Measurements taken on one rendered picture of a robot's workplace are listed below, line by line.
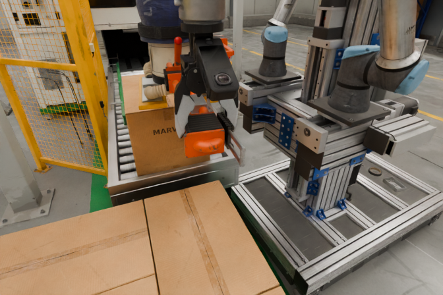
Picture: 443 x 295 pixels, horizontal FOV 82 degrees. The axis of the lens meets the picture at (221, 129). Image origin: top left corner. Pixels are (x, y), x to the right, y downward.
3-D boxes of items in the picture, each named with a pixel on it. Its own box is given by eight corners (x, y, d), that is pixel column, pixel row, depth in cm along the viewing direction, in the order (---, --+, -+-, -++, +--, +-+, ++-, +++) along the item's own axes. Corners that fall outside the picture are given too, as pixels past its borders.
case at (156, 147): (132, 130, 185) (121, 76, 165) (186, 121, 197) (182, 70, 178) (138, 182, 135) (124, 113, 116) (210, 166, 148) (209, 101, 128)
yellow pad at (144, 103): (139, 80, 118) (138, 70, 116) (161, 78, 121) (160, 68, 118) (138, 110, 90) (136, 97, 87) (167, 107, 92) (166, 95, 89)
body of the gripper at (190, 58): (217, 81, 53) (217, 18, 47) (229, 95, 46) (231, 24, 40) (180, 83, 51) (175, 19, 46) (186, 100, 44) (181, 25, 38)
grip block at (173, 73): (164, 84, 84) (162, 66, 81) (194, 81, 86) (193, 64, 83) (167, 93, 77) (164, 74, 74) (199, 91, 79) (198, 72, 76)
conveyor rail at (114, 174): (110, 81, 324) (107, 67, 314) (115, 81, 325) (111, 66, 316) (115, 213, 135) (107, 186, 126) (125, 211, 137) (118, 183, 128)
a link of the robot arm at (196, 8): (231, -8, 38) (175, -8, 36) (231, 26, 40) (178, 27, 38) (218, -9, 44) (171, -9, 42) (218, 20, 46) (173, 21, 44)
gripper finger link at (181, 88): (190, 115, 49) (207, 74, 46) (192, 120, 47) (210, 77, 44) (167, 108, 47) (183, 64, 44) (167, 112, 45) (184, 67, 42)
